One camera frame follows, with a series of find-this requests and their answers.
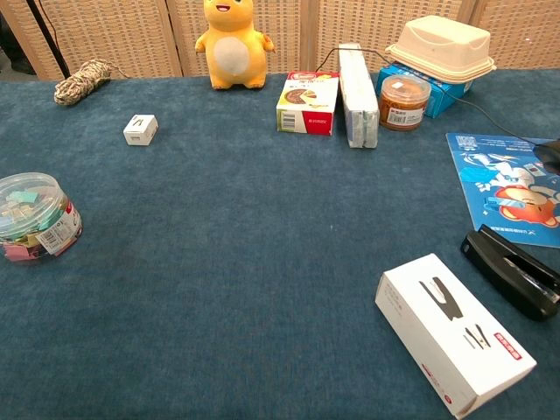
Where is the thin dark metal wire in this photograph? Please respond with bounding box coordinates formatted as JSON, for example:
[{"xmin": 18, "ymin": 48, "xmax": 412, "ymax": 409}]
[{"xmin": 313, "ymin": 46, "xmax": 543, "ymax": 147}]

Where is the black wired computer mouse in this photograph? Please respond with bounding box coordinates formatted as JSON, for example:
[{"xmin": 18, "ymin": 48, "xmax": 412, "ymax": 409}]
[{"xmin": 532, "ymin": 137, "xmax": 560, "ymax": 176}]

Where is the red and white food box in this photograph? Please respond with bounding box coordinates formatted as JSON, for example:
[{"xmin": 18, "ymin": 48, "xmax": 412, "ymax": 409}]
[{"xmin": 276, "ymin": 71, "xmax": 340, "ymax": 137}]

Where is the long white wrapped package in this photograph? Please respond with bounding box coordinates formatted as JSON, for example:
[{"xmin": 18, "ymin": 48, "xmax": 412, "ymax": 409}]
[{"xmin": 337, "ymin": 43, "xmax": 380, "ymax": 150}]

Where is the small white cube box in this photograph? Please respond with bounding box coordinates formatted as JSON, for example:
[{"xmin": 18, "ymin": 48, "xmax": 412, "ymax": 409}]
[{"xmin": 122, "ymin": 114, "xmax": 159, "ymax": 147}]

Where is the clear jar of rubber bands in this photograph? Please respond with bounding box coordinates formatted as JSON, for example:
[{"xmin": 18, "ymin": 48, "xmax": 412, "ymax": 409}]
[{"xmin": 378, "ymin": 73, "xmax": 433, "ymax": 132}]

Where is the yellow plush toy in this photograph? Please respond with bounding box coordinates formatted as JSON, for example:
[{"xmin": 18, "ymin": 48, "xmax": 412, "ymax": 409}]
[{"xmin": 194, "ymin": 0, "xmax": 277, "ymax": 91}]

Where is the wicker folding screen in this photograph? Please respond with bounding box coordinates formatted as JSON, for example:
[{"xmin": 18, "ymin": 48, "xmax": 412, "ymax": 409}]
[{"xmin": 0, "ymin": 0, "xmax": 560, "ymax": 81}]

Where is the blue cardboard box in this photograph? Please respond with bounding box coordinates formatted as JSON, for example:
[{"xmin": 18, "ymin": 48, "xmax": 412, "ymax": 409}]
[{"xmin": 376, "ymin": 61, "xmax": 474, "ymax": 119}]

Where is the white stapler box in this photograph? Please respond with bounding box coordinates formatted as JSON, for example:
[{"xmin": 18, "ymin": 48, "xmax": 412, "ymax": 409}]
[{"xmin": 374, "ymin": 253, "xmax": 538, "ymax": 420}]

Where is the beige plastic lunch container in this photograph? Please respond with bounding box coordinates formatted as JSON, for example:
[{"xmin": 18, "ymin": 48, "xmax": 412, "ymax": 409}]
[{"xmin": 385, "ymin": 15, "xmax": 497, "ymax": 82}]

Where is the blue cartoon booklet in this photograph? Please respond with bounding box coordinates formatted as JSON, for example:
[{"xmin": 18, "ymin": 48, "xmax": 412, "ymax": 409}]
[{"xmin": 445, "ymin": 132, "xmax": 560, "ymax": 249}]

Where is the black stapler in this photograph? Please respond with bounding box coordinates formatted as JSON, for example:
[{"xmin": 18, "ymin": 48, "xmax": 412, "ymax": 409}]
[{"xmin": 459, "ymin": 224, "xmax": 560, "ymax": 323}]

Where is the clear jar of binder clips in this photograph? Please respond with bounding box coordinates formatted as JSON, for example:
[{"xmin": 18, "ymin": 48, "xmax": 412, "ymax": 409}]
[{"xmin": 0, "ymin": 171, "xmax": 83, "ymax": 265}]

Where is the black stand pole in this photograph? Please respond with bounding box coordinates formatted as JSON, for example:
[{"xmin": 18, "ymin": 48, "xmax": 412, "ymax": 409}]
[{"xmin": 25, "ymin": 0, "xmax": 71, "ymax": 80}]

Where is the bundle of twine rope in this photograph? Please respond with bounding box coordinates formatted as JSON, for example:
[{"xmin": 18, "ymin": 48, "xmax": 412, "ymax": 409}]
[{"xmin": 53, "ymin": 59, "xmax": 131, "ymax": 107}]

